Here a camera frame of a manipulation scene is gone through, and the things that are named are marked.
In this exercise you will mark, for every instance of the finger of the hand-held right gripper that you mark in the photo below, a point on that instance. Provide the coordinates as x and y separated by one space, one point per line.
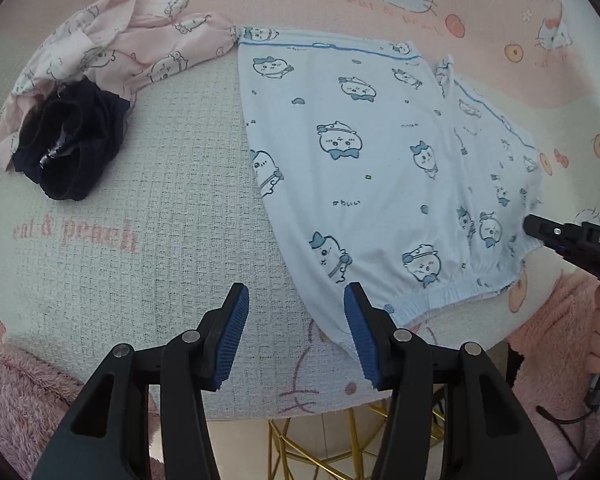
547 231

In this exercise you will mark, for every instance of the pink cream cat print blanket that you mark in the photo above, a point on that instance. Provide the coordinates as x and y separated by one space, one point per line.
155 260

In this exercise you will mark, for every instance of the pink fluffy robe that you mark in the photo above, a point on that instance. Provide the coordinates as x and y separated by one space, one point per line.
10 390

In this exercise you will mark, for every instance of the pink cartoon print garment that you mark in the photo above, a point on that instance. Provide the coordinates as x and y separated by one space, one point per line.
130 45

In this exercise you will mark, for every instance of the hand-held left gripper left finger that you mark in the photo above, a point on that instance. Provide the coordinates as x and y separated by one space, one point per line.
232 335

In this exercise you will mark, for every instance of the black garment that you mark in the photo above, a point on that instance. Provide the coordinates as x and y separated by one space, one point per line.
75 145

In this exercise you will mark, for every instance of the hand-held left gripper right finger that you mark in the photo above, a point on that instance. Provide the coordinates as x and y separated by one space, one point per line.
362 340

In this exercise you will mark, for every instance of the light blue cartoon print pants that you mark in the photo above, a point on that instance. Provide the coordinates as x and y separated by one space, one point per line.
380 160

